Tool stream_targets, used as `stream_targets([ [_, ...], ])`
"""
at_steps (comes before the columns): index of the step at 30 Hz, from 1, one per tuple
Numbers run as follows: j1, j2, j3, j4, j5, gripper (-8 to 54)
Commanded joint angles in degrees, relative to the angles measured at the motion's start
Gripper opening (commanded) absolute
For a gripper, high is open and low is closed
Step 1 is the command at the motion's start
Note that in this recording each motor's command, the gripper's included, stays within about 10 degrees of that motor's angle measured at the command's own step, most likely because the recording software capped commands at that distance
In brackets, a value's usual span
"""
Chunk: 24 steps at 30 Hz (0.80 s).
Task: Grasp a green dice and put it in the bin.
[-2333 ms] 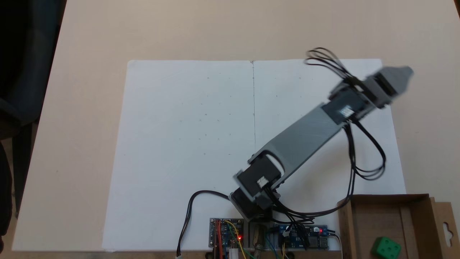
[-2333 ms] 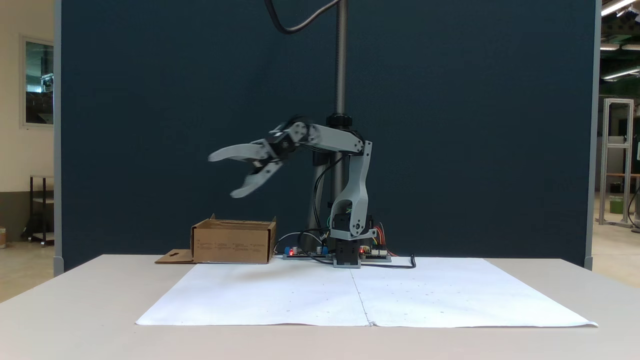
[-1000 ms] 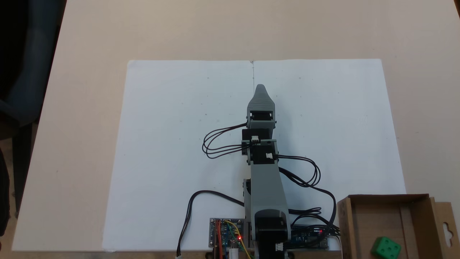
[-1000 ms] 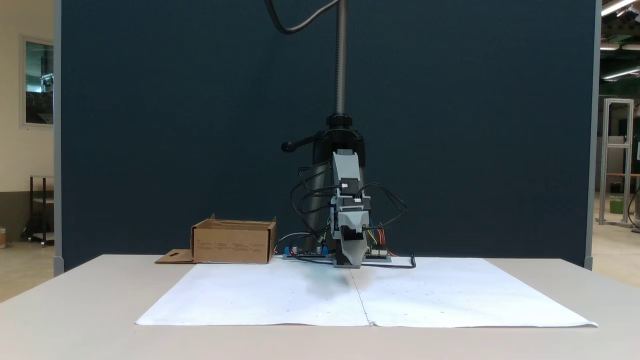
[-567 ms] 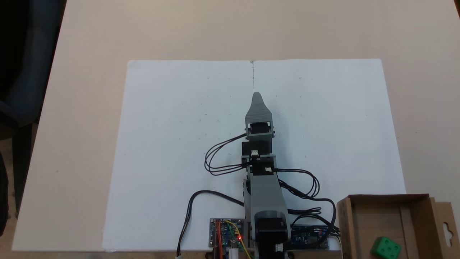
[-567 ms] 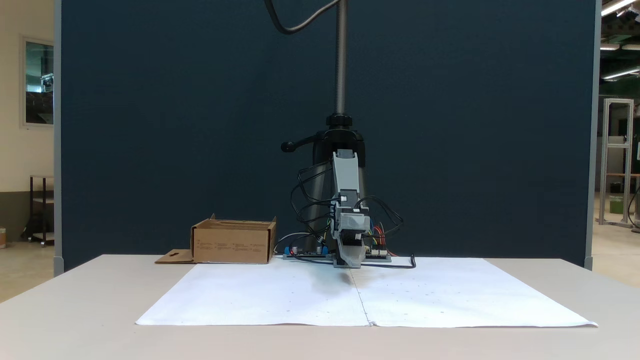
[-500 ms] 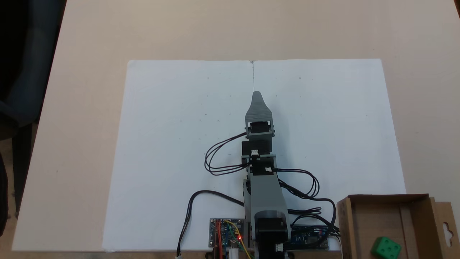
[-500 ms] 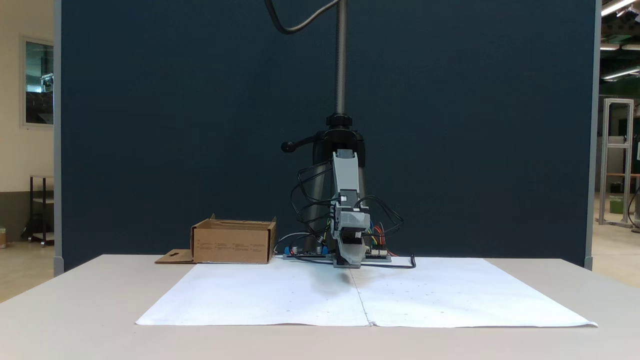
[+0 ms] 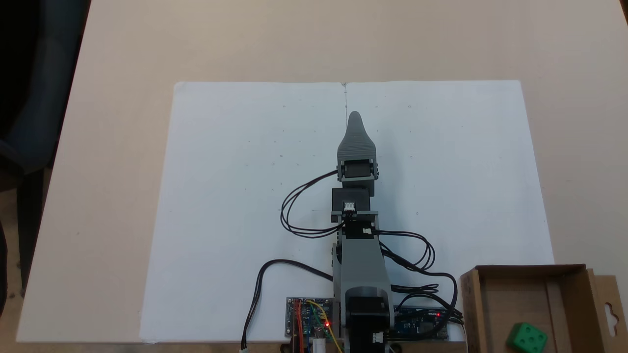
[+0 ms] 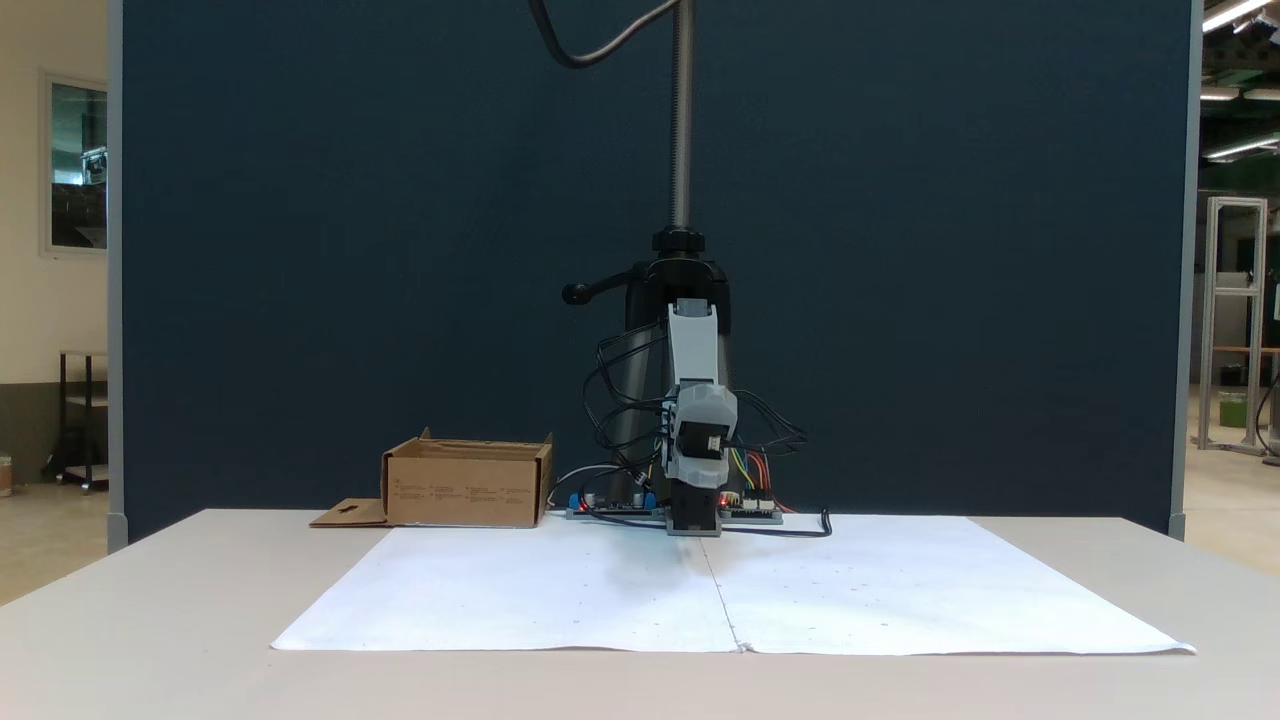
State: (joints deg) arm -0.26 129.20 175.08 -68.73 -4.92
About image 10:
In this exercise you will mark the aluminium profile frame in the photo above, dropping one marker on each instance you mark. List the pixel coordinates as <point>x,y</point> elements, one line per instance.
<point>1257,330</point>

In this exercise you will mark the black shelf cart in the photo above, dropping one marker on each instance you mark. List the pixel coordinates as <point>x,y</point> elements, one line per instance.
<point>62,420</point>

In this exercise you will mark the framed window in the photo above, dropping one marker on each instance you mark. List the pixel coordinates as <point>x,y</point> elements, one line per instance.
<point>80,160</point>

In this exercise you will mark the dark blue partition panel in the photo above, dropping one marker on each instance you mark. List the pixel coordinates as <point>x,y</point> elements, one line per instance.
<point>350,250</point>

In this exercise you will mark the metal camera stand pole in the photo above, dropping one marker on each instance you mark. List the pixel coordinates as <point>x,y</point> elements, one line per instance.
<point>682,120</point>

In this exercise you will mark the white paper sheet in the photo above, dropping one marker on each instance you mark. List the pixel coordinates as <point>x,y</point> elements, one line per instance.
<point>470,600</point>
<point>900,590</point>

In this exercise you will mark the green bin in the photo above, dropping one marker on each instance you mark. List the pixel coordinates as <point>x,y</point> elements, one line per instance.
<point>1233,412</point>

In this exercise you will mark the ceiling strip light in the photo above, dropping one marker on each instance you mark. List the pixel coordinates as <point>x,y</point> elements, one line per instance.
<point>1240,148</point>
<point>1235,12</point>
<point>1220,93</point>

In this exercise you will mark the brown cardboard box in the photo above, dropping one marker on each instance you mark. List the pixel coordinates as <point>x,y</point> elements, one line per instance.
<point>465,490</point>

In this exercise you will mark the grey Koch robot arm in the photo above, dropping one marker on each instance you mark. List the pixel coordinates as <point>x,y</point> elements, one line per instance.
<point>695,345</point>

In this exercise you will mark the blue circuit board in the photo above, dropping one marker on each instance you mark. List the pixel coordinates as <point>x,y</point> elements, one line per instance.
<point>610,507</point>

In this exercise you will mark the black stand clamp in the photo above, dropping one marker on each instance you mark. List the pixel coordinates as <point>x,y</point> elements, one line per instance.
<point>678,241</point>

